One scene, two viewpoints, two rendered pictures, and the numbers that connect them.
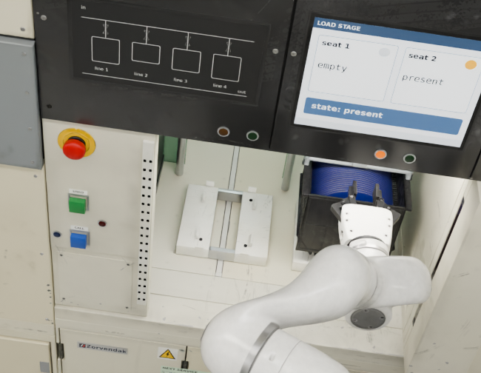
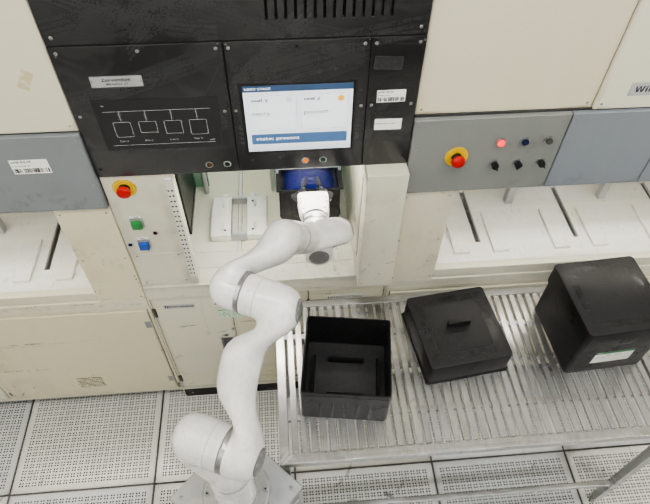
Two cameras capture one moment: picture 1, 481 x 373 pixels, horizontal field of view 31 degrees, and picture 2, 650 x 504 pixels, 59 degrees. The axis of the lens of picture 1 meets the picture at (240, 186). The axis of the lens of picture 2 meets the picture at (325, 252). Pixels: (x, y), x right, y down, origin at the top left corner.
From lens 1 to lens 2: 0.24 m
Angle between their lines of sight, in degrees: 7
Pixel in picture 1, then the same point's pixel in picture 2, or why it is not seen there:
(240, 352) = (230, 291)
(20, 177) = (97, 215)
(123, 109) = (145, 163)
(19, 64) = (74, 148)
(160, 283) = (204, 261)
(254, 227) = (257, 216)
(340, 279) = (280, 238)
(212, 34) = (184, 108)
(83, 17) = (104, 112)
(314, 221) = (288, 206)
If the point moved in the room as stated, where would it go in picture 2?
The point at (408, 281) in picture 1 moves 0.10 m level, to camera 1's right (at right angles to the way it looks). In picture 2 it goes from (334, 231) to (369, 230)
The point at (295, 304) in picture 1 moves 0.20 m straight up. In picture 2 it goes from (257, 258) to (249, 197)
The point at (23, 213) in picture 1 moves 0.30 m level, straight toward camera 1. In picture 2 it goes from (106, 236) to (125, 309)
